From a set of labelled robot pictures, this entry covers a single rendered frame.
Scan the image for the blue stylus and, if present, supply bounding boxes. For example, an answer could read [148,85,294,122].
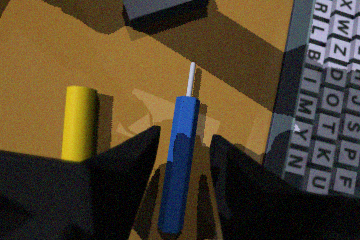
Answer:
[157,62,200,234]

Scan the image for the dark grey rectangular block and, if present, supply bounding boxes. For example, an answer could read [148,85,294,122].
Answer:
[122,0,209,29]

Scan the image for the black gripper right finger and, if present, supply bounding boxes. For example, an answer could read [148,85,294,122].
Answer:
[209,134,360,240]

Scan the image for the grey keyboard with keys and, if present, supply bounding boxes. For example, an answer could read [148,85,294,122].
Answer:
[262,0,360,199]

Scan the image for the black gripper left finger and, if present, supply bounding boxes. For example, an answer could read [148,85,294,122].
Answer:
[0,125,161,240]

